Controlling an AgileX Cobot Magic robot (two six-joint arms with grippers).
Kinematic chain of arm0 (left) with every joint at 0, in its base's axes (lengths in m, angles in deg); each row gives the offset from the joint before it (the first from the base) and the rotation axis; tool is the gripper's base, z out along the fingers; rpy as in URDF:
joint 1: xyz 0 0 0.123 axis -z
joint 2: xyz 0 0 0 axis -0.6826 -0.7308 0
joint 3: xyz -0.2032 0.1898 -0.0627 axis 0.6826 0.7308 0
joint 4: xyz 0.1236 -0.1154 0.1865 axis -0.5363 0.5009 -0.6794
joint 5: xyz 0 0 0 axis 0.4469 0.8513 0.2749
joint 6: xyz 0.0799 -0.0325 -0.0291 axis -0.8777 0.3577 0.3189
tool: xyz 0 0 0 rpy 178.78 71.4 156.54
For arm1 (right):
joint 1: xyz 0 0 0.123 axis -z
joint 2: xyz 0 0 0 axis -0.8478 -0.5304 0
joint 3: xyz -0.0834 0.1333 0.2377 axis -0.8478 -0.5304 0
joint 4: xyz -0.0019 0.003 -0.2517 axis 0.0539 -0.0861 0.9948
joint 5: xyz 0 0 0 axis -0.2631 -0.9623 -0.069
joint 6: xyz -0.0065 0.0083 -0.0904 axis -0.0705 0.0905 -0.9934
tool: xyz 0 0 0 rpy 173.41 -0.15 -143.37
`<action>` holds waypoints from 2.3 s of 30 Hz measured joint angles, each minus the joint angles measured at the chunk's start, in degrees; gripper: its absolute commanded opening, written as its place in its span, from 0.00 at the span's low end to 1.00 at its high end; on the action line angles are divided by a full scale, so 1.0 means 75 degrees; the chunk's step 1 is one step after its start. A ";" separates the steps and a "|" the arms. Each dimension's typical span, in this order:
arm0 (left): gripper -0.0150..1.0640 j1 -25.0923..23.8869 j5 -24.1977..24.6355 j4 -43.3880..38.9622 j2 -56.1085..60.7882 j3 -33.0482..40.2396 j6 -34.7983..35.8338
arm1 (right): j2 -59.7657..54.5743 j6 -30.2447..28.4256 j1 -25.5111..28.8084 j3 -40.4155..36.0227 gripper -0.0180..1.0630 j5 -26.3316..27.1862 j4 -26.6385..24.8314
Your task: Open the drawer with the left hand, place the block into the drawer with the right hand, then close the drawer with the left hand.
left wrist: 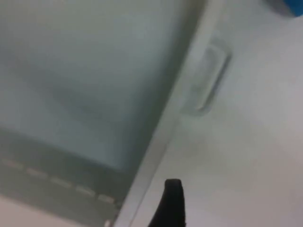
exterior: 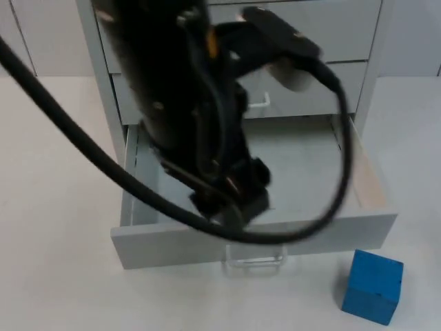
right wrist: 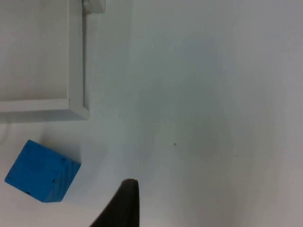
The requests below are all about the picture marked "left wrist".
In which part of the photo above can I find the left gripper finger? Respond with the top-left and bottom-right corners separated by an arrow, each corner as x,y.
147,178 -> 187,227

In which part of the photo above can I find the grey drawer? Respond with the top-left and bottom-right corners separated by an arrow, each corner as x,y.
0,0 -> 234,227

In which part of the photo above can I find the blue cube block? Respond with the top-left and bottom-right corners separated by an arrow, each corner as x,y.
260,0 -> 303,18

